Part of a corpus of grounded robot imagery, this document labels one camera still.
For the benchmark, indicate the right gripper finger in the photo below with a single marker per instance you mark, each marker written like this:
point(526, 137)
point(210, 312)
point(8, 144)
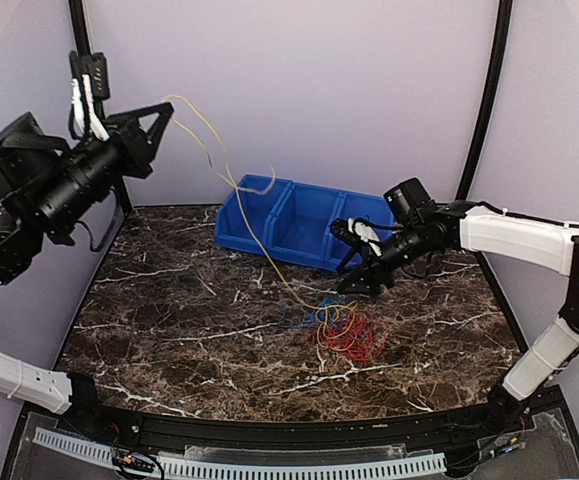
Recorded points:
point(352, 259)
point(360, 282)

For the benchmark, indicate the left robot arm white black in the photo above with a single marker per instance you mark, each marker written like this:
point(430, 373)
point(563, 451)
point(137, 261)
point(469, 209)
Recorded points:
point(46, 188)

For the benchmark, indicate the right black frame post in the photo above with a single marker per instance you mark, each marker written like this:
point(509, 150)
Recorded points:
point(490, 87)

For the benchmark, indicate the right blue storage bin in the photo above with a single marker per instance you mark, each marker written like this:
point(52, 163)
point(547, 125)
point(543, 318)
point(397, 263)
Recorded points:
point(354, 205)

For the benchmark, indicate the white slotted cable duct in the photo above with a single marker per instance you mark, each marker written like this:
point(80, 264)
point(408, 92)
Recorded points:
point(170, 466)

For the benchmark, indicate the left blue storage bin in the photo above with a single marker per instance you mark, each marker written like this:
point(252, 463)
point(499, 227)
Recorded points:
point(242, 224)

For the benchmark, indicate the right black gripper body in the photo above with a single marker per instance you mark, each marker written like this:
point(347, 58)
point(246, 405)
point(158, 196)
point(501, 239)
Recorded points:
point(371, 260)

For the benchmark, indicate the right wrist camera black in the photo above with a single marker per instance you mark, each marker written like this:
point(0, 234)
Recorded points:
point(409, 202)

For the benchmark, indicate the left black frame post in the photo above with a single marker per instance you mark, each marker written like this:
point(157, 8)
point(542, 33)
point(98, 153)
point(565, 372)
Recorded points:
point(88, 111)

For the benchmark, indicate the black front rail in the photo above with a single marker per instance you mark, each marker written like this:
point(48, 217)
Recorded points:
point(457, 429)

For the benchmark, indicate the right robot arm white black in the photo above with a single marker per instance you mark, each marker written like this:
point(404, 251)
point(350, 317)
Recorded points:
point(478, 228)

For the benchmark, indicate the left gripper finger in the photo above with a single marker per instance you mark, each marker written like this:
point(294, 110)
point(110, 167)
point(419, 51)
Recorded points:
point(163, 113)
point(127, 117)

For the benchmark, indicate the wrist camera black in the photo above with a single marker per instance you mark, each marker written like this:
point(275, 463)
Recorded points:
point(409, 202)
point(26, 153)

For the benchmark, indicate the blue storage bin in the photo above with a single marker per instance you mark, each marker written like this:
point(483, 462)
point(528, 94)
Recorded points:
point(299, 228)
point(354, 205)
point(242, 224)

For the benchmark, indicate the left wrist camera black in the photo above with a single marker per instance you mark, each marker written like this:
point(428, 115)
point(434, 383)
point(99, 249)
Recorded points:
point(26, 153)

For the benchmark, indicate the black frame post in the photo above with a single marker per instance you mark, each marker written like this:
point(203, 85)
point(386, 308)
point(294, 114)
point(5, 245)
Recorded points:
point(490, 87)
point(88, 111)

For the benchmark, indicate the middle blue storage bin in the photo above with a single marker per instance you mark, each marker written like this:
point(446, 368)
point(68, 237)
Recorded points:
point(299, 228)

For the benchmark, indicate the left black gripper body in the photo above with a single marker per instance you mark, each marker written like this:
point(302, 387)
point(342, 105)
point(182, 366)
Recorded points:
point(135, 161)

